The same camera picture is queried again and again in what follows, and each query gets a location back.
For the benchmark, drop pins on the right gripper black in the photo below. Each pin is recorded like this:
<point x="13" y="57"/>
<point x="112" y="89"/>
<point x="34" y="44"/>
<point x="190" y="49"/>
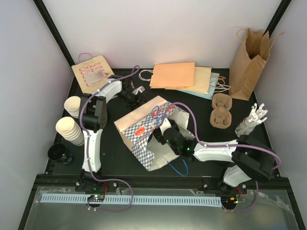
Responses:
<point x="158" y="136"/>

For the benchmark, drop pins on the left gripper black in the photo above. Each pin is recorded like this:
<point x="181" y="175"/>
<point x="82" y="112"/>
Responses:
<point x="138" y="101"/>

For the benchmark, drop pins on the blue checkered paper bag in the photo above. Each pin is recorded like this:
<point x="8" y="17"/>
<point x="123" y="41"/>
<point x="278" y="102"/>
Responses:
<point x="136" y="130"/>

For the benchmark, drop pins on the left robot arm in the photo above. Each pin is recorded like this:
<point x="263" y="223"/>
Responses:
<point x="93" y="119"/>

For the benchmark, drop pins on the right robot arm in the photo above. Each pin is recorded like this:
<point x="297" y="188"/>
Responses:
<point x="250" y="159"/>

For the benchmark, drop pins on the Cakes printed paper bag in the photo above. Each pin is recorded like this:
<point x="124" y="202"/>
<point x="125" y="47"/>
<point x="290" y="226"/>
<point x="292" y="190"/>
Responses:
<point x="92" y="72"/>

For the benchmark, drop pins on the orange flat paper bag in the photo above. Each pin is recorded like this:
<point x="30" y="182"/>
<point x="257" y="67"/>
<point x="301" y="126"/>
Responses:
<point x="171" y="76"/>

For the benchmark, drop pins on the far paper cup stack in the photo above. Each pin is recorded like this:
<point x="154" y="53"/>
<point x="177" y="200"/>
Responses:
<point x="72" y="106"/>

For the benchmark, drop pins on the paper cup stack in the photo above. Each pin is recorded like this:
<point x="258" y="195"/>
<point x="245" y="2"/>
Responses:
<point x="72" y="106"/>
<point x="70" y="130"/>

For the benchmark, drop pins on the tan flat paper bag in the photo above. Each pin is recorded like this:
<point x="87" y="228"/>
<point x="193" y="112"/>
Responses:
<point x="201" y="80"/>

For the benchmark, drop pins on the near paper cup stack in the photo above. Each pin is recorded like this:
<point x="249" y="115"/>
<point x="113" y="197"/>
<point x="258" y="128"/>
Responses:
<point x="70" y="130"/>

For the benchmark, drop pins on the light blue flat paper bag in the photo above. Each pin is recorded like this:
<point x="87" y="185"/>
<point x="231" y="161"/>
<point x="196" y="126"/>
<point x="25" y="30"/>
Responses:
<point x="217" y="85"/>

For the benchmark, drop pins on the standing brown paper bag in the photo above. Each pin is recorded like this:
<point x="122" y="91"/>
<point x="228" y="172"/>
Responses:
<point x="249" y="62"/>

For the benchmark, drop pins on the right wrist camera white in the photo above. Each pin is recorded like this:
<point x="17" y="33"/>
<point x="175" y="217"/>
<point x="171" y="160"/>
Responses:
<point x="165" y="125"/>

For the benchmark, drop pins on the light blue cable duct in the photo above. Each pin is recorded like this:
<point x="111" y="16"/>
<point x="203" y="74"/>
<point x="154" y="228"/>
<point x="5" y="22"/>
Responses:
<point x="154" y="200"/>

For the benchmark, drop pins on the left black frame post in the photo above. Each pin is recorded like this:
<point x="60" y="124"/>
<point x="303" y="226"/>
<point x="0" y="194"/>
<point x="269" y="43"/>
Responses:
<point x="53" y="29"/>

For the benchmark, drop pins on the black frame post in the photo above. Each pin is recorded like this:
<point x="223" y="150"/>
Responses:
<point x="53" y="29"/>
<point x="284" y="4"/>

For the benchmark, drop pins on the right black frame post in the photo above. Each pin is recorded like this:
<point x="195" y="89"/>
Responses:
<point x="284" y="4"/>

